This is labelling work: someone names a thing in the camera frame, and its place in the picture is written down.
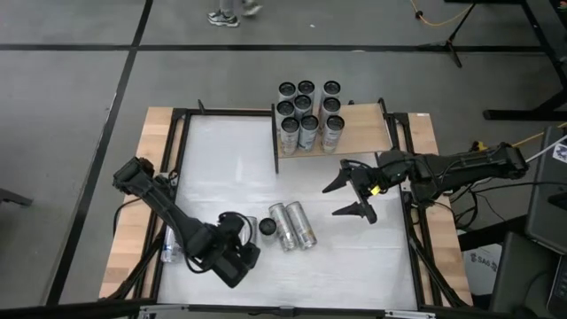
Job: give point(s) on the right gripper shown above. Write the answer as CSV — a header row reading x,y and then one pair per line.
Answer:
x,y
370,181

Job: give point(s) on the black tripod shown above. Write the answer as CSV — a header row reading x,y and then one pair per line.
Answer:
x,y
448,44

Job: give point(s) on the person's shoe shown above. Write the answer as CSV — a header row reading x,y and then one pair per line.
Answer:
x,y
223,18
252,9

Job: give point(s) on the white printed box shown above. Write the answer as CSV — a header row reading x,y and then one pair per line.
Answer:
x,y
480,266

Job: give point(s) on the wooden shelf black metal legs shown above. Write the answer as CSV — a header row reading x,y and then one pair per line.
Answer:
x,y
367,133

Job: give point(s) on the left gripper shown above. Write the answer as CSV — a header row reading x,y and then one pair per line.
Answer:
x,y
221,254

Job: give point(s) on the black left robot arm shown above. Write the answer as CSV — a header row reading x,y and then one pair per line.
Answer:
x,y
168,208

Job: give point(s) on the black desk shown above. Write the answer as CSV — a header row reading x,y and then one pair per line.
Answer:
x,y
551,103

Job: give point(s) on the laptop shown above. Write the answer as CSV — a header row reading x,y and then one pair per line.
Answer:
x,y
559,288

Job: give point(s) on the grey side table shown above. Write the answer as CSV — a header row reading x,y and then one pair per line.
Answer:
x,y
545,199

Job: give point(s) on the dark grey seat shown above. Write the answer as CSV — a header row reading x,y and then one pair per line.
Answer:
x,y
522,274

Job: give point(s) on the person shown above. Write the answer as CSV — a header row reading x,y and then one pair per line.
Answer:
x,y
228,4

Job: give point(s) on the black stand foot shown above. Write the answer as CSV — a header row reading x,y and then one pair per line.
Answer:
x,y
15,198

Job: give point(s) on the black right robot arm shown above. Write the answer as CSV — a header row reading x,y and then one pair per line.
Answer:
x,y
465,166

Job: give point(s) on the Celsius Peach Vibe can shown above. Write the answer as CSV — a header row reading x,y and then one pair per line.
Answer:
x,y
335,122
331,87
331,105

